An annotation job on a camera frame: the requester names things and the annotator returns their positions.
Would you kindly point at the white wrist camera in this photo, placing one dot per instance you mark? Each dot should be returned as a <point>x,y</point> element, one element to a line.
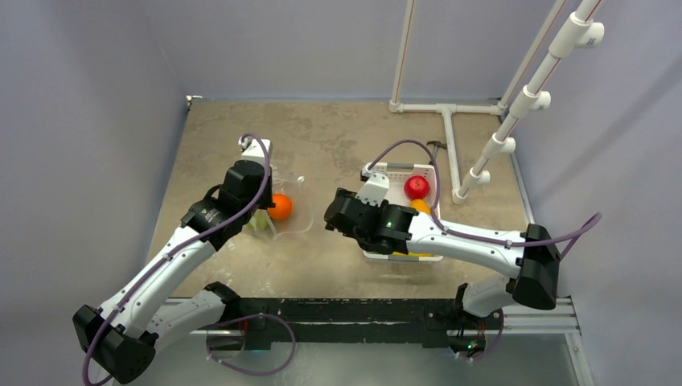
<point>251,149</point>
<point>374,190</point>

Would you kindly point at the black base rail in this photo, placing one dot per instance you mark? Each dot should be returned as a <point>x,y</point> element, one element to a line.
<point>431,323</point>

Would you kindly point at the orange fruit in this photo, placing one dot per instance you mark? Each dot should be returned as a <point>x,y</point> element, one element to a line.
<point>282,208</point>

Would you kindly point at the small orange pepper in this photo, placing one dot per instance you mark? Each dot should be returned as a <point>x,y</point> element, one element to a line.
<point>421,206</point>

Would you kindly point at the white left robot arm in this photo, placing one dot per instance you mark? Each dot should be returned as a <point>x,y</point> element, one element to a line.
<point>121,334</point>

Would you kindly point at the red apple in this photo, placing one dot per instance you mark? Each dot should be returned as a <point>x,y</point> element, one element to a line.
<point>416,187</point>

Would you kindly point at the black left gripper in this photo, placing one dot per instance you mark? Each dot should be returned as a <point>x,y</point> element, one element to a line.
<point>269,203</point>

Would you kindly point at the black hammer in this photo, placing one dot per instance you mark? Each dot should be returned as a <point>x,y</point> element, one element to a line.
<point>436,146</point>

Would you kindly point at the white pvc pipe frame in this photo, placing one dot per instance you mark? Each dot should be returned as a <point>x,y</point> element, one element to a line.
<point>525,92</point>

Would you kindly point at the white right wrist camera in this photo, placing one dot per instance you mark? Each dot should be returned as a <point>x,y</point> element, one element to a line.
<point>374,190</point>

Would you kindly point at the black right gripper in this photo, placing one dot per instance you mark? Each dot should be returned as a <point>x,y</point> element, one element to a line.
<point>338,211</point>

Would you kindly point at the yellow mango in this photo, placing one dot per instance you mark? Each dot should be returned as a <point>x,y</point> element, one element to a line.
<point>413,255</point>

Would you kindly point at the clear zip top bag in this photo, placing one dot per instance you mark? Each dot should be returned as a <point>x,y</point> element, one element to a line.
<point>292,214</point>

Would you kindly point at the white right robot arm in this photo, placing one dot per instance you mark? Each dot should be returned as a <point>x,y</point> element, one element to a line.
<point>527,263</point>

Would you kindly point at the green lime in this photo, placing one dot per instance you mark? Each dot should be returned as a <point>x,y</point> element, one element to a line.
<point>259,222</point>

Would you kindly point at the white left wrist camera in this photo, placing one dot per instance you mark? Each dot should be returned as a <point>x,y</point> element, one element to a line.
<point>251,149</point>

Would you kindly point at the white plastic basket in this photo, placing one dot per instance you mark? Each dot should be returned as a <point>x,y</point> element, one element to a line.
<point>397,174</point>

